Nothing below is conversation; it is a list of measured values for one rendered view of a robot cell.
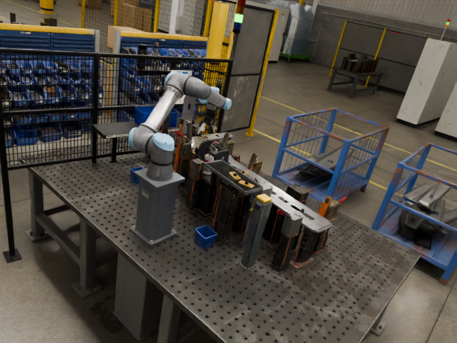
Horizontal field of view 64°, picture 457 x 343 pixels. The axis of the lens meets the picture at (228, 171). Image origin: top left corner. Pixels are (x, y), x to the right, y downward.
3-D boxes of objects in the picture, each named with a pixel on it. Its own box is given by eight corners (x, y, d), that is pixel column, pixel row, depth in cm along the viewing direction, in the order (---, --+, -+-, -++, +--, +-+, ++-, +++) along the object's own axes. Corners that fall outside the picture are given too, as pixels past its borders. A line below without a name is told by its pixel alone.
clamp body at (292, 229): (291, 268, 217) (307, 217, 202) (278, 274, 210) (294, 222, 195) (279, 258, 223) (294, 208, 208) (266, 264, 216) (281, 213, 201)
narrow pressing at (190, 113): (191, 133, 303) (196, 92, 288) (179, 134, 296) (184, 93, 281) (190, 133, 303) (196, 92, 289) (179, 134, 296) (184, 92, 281)
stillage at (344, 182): (315, 168, 549) (334, 107, 509) (365, 191, 505) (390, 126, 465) (268, 187, 464) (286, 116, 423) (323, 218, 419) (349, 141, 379)
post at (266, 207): (256, 267, 212) (273, 202, 193) (246, 271, 207) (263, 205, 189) (247, 259, 217) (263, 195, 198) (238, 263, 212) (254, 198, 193)
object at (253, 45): (213, 145, 555) (239, 3, 470) (207, 142, 563) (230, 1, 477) (255, 135, 631) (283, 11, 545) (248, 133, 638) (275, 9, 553)
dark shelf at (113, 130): (204, 128, 319) (204, 125, 317) (103, 139, 261) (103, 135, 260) (189, 120, 333) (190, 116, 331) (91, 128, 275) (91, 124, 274)
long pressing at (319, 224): (337, 224, 215) (338, 222, 214) (314, 235, 201) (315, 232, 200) (200, 136, 303) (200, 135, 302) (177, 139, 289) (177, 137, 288)
